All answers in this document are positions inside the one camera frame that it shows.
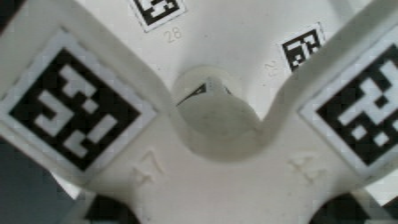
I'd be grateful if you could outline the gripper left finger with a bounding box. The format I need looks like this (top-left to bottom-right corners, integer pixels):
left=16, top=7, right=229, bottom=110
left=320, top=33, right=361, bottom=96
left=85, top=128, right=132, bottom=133
left=59, top=190, right=144, bottom=224

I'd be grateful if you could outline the white cross-shaped table base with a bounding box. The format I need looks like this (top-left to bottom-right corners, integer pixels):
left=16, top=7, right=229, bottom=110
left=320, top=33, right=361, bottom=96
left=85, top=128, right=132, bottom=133
left=0, top=0, right=398, bottom=224

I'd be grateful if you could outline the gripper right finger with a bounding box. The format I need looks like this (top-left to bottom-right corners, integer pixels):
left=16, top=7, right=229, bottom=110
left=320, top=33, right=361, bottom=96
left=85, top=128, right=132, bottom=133
left=307, top=189, right=398, bottom=224

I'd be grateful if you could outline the white cylindrical table leg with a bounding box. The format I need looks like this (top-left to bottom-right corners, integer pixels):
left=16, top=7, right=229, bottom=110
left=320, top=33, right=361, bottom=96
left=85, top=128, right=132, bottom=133
left=172, top=66, right=259, bottom=139

